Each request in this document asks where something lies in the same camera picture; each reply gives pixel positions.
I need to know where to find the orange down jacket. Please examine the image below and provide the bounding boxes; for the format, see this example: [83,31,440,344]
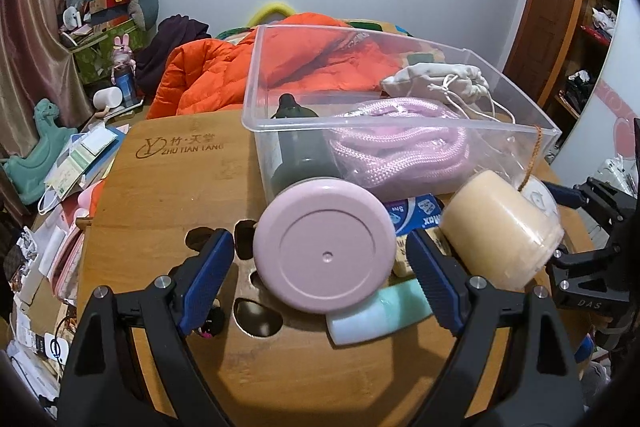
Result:
[146,13,400,119]

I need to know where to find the wooden wardrobe shelf unit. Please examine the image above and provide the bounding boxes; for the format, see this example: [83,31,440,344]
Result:
[504,0,620,118]

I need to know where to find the cluttered green storage box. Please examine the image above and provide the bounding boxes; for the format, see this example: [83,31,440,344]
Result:
[61,0,154,86]

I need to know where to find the pink round lidded jar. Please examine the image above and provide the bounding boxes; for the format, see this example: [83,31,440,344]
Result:
[253,178,396,314]

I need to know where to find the pink braided rope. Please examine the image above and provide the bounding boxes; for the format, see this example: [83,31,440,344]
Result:
[326,96,474,202]

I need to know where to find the teal white tube bottle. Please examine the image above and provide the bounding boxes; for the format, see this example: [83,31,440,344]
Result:
[326,279,433,346]

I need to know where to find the yellow curved headboard cushion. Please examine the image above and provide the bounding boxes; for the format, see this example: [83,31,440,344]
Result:
[247,1,296,27]

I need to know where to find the cream paper roll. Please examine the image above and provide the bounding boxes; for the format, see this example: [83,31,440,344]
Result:
[439,170,564,291]

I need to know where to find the colourful patchwork bed quilt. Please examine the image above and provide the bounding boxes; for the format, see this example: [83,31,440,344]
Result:
[216,20,411,42]

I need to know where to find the white drawstring pouch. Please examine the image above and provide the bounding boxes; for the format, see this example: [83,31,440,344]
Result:
[380,63,516,124]

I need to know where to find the pink brown curtain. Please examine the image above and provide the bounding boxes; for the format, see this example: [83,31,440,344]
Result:
[1,0,91,156]

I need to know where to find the blue tissue packet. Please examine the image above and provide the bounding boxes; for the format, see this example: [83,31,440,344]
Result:
[384,194,442,237]

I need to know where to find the pink bunny water bottle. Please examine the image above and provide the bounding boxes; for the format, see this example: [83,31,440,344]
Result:
[111,34,138,106]

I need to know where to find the pile of books and papers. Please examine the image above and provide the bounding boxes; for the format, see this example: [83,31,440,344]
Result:
[6,124,128,402]

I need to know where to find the dark green glass bottle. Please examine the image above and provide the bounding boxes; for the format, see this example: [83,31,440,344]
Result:
[269,93,346,203]

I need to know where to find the clear plastic storage bin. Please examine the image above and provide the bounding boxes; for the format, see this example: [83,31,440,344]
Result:
[242,24,561,200]

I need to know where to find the white mug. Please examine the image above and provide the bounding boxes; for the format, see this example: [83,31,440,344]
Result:
[92,86,124,112]

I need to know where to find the teal dinosaur plush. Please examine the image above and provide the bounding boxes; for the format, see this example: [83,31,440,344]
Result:
[2,98,77,206]

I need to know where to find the dark purple cloth heap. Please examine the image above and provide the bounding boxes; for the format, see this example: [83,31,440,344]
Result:
[134,15,210,96]

